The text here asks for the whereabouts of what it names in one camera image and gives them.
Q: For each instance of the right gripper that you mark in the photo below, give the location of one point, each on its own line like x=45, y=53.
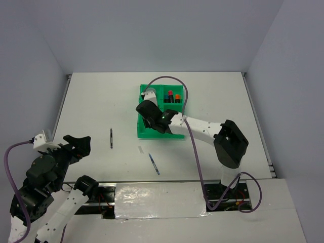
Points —
x=146, y=123

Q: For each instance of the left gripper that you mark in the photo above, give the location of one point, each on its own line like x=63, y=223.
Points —
x=82, y=147

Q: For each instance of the blue-capped black highlighter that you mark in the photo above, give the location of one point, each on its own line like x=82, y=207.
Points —
x=166, y=99

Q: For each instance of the orange-capped black highlighter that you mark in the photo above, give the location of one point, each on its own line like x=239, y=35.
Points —
x=177, y=98

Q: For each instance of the purple pen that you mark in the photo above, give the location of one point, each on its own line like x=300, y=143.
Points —
x=111, y=138

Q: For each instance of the clear pen cap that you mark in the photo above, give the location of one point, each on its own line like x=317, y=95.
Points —
x=140, y=149

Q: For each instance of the blue pen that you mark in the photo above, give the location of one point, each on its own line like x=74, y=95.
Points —
x=153, y=163

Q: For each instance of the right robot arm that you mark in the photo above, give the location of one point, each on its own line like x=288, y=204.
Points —
x=229, y=142

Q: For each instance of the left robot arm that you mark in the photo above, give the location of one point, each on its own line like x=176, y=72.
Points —
x=29, y=206

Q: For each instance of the silver tape panel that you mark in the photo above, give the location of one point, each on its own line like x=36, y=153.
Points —
x=159, y=200

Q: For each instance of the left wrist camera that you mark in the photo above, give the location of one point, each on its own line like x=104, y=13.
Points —
x=43, y=141

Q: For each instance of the table left edge rail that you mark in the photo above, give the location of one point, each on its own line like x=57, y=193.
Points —
x=69, y=76

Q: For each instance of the table edge rail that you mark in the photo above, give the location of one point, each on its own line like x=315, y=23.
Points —
x=69, y=76
x=265, y=148

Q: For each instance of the table right edge rail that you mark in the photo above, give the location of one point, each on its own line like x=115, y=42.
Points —
x=265, y=148

